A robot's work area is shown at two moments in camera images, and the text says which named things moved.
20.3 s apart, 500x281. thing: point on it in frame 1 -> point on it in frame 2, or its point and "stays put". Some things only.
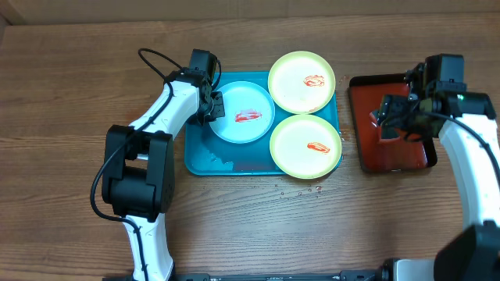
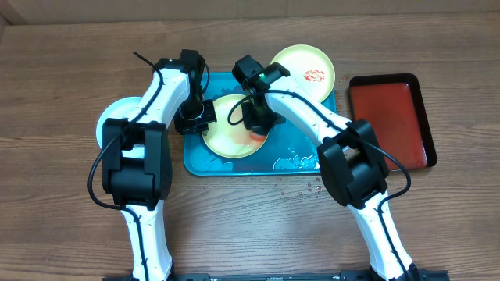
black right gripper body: [405, 115] -> [261, 115]
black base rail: [380, 275] stays put
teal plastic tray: [205, 153] stays put
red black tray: [376, 154] stays put
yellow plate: [305, 147] -> [227, 140]
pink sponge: [390, 131] -> [258, 136]
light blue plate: [249, 112] -> [120, 108]
